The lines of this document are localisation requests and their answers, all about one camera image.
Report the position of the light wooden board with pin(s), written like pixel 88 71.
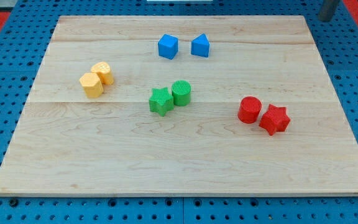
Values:
pixel 68 145

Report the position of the yellow hexagon block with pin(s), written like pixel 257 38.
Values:
pixel 92 85

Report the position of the blue triangular prism block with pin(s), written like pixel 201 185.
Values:
pixel 200 46

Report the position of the green cylinder block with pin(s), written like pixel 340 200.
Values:
pixel 181 92

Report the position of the red cylinder block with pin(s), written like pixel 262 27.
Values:
pixel 249 109

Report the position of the red star block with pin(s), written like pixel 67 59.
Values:
pixel 275 119

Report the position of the yellow heart block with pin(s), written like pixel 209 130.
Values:
pixel 104 72

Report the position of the blue cube block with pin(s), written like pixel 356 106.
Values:
pixel 168 46

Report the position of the green star block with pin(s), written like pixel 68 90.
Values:
pixel 161 101

